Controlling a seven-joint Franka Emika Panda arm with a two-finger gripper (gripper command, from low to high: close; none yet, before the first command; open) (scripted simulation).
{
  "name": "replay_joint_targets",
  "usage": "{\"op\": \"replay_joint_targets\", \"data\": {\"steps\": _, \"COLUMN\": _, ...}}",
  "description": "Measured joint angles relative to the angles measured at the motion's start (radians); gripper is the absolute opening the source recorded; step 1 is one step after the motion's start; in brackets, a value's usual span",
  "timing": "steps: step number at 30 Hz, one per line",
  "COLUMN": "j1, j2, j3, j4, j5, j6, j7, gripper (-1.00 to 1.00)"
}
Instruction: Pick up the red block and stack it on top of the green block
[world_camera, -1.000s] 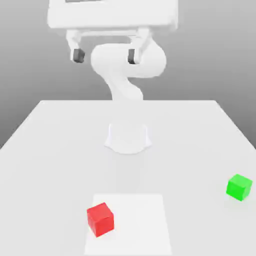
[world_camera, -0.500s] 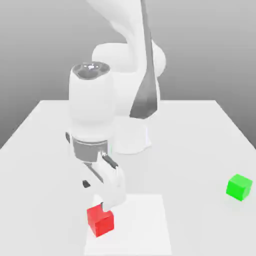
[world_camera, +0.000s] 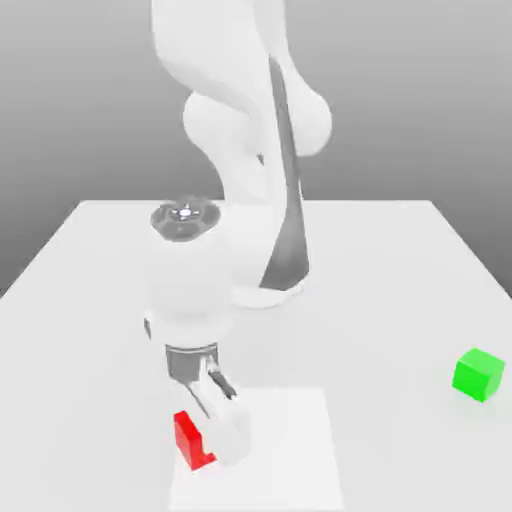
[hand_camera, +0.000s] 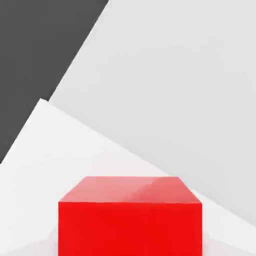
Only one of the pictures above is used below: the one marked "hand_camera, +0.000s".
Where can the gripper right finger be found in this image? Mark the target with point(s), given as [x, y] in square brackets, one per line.
[207, 250]

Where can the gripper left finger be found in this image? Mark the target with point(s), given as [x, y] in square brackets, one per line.
[46, 251]

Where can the small red cube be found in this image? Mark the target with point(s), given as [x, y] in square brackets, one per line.
[130, 228]

